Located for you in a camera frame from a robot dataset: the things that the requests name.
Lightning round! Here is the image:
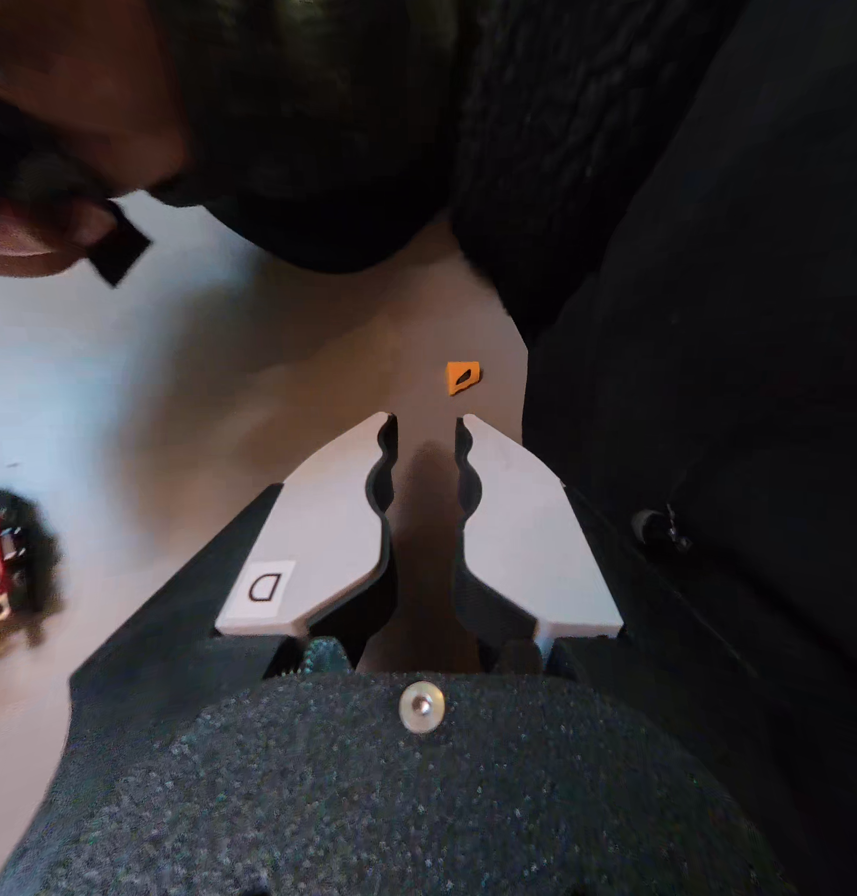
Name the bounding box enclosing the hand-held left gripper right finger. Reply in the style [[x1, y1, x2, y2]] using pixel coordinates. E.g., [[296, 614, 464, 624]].
[[453, 413, 624, 641]]

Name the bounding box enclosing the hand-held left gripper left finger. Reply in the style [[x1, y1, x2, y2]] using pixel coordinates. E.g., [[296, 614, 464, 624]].
[[215, 412, 399, 639]]

